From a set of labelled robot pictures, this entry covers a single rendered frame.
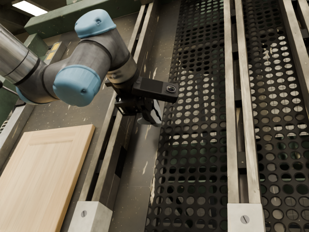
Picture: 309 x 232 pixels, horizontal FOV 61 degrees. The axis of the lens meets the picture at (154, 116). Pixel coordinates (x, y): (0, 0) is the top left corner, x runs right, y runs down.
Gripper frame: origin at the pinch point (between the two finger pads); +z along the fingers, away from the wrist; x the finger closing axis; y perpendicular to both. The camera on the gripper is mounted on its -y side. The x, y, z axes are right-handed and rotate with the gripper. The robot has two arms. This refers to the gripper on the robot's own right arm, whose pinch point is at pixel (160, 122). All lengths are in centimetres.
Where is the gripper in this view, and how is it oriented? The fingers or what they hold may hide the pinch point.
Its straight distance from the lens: 75.4
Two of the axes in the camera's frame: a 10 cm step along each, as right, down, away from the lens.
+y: -9.2, 1.0, 3.8
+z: 3.6, 6.1, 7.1
